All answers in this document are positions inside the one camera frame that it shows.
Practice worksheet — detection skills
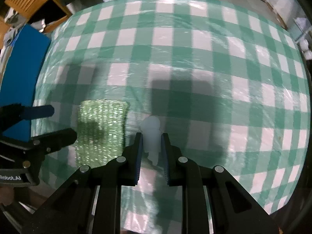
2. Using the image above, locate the green checkered tablecloth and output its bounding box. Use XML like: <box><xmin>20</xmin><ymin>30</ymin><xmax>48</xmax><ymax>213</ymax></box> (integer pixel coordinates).
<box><xmin>31</xmin><ymin>0</ymin><xmax>312</xmax><ymax>234</ymax></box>

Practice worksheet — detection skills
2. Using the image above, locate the blue-edged cardboard box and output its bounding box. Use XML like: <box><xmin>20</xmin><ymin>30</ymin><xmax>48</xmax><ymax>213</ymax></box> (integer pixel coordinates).
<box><xmin>1</xmin><ymin>24</ymin><xmax>51</xmax><ymax>142</ymax></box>

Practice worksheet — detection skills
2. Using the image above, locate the wooden wardrobe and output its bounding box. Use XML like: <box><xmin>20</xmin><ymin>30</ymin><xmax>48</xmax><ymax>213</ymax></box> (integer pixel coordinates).
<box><xmin>4</xmin><ymin>0</ymin><xmax>72</xmax><ymax>33</ymax></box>

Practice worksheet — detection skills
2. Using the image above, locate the green bubble wrap pouch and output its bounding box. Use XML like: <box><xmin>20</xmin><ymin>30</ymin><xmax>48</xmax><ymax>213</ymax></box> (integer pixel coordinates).
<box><xmin>75</xmin><ymin>99</ymin><xmax>129</xmax><ymax>168</ymax></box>

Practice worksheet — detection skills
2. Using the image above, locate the white plastic bundle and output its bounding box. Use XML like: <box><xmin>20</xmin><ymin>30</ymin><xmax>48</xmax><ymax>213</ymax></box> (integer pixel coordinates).
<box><xmin>140</xmin><ymin>116</ymin><xmax>161</xmax><ymax>166</ymax></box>

